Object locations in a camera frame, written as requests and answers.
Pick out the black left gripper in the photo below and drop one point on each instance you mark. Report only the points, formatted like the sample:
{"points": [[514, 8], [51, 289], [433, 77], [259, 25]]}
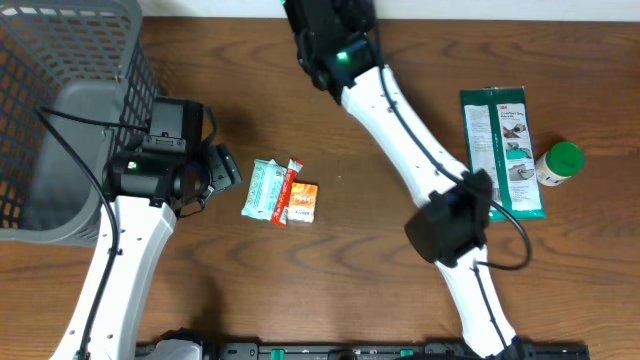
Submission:
{"points": [[221, 160]]}

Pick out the teal wet wipes pack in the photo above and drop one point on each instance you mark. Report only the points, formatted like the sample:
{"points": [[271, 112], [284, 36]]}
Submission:
{"points": [[265, 187]]}

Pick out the red stick sachet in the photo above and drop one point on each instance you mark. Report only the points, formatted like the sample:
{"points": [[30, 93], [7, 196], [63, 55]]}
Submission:
{"points": [[279, 215]]}

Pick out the orange tissue pack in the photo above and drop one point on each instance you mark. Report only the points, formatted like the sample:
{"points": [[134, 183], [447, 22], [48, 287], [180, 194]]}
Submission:
{"points": [[302, 203]]}

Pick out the green 3M gloves package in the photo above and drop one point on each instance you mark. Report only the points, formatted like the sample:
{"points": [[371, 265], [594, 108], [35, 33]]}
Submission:
{"points": [[499, 142]]}

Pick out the green lid jar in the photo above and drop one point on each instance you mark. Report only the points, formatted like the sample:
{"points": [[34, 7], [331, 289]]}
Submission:
{"points": [[563, 161]]}

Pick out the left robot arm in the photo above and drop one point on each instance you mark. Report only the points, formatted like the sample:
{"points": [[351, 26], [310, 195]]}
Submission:
{"points": [[142, 192]]}

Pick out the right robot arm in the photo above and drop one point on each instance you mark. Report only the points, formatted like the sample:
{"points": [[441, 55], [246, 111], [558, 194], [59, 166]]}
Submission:
{"points": [[339, 48]]}

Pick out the grey plastic mesh basket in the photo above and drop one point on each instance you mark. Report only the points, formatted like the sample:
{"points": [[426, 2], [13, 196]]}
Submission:
{"points": [[74, 68]]}

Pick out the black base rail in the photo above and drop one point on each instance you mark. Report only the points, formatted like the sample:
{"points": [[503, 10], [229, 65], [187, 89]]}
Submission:
{"points": [[360, 351]]}

